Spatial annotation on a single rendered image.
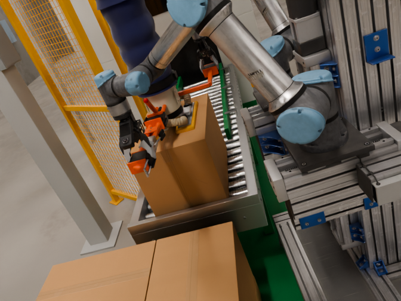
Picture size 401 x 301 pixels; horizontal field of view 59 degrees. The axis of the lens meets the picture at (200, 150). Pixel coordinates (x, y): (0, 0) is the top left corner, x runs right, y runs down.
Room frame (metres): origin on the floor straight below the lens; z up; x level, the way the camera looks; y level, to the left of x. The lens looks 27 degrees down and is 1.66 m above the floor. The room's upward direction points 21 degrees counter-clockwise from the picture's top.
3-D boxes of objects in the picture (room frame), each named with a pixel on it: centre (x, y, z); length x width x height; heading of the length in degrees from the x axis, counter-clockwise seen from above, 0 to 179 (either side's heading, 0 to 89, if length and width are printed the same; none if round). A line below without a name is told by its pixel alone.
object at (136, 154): (1.23, 0.23, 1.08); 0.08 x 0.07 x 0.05; 167
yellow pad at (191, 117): (1.79, 0.00, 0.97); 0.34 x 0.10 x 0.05; 167
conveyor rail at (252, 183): (2.55, -0.40, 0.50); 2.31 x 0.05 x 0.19; 168
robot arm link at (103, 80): (1.24, 0.21, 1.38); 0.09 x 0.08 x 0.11; 53
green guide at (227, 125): (2.91, -0.41, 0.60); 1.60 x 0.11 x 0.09; 168
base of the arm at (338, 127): (0.95, -0.38, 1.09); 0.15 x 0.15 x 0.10
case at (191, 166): (1.81, 0.09, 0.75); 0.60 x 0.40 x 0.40; 167
